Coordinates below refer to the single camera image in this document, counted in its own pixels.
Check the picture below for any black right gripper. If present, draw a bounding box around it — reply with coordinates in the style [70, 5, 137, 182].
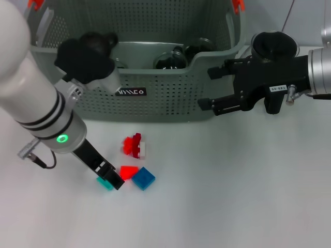
[198, 55, 311, 116]

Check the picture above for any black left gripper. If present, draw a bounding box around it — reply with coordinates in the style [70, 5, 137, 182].
[72, 139, 125, 191]

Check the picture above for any teal toy block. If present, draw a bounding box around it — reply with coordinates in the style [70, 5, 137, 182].
[97, 177, 114, 191]

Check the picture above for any blue toy block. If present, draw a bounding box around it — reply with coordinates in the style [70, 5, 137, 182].
[131, 166, 156, 191]

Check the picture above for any dark red toy block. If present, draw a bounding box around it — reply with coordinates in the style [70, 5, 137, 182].
[131, 133, 142, 158]

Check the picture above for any grey perforated storage basket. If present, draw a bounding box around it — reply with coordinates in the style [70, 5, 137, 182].
[25, 0, 246, 123]

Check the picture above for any glass carafe with black lid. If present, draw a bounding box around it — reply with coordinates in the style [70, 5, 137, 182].
[232, 30, 300, 115]

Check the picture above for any black teapot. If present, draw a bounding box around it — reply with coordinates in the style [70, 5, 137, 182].
[77, 31, 119, 60]

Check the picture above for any left arm grey cable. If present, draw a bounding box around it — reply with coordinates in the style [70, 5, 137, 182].
[17, 138, 57, 170]

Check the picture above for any thin dark background cable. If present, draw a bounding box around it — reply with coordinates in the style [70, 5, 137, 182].
[281, 0, 295, 31]

